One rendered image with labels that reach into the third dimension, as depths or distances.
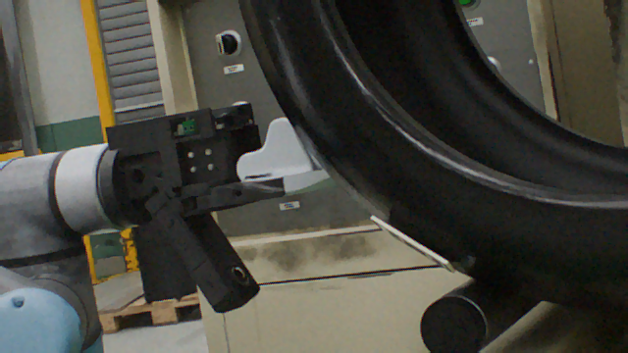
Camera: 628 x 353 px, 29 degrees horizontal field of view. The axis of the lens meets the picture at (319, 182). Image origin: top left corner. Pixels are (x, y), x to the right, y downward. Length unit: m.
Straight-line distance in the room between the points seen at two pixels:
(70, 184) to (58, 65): 9.96
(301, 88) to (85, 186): 0.26
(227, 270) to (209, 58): 0.78
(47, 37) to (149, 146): 10.04
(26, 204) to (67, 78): 9.89
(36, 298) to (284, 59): 0.26
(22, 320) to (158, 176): 0.17
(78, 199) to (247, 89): 0.71
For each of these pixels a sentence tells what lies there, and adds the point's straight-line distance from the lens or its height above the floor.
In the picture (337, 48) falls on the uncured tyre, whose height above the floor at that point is 1.10.
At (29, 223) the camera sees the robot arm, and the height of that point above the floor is 1.01.
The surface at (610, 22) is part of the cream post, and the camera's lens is 1.14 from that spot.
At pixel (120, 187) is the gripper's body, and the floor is 1.02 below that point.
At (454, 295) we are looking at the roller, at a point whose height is 0.92.
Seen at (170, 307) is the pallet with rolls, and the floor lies 0.10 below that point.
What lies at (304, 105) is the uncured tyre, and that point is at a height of 1.06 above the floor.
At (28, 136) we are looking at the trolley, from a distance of 5.45.
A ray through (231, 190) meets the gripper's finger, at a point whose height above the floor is 1.01.
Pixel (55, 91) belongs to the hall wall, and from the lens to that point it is 11.00.
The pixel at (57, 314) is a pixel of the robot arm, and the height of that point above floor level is 0.94.
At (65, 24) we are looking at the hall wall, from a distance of 10.95.
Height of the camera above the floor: 1.05
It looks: 3 degrees down
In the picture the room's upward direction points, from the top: 10 degrees counter-clockwise
